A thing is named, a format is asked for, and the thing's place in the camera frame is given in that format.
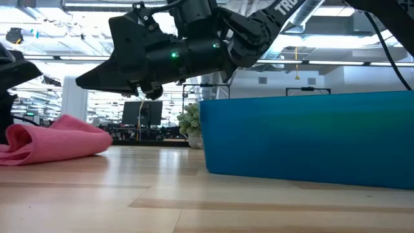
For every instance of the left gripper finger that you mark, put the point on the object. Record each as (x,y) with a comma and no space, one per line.
(6,119)

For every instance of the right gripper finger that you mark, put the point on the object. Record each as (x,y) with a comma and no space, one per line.
(103,79)

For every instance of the pink microfiber towel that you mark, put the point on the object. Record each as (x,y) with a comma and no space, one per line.
(55,142)

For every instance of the teal plastic bin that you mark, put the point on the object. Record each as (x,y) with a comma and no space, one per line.
(307,139)

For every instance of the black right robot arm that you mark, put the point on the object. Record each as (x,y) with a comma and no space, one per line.
(258,29)

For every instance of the black ceiling device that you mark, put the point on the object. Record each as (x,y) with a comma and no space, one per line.
(14,35)

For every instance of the white room pillar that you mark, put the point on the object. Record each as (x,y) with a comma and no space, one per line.
(74,103)

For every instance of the black office monitor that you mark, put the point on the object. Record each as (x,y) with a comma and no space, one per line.
(132,113)

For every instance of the black metal rack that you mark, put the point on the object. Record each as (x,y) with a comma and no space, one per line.
(307,89)
(207,85)

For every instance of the green potted plant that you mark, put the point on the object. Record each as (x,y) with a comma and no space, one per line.
(191,121)

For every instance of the long ceiling light bar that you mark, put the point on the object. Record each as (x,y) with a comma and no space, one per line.
(336,62)

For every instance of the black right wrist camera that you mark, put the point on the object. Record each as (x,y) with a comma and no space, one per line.
(152,90)

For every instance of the silver ventilation duct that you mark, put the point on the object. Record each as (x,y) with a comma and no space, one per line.
(208,87)

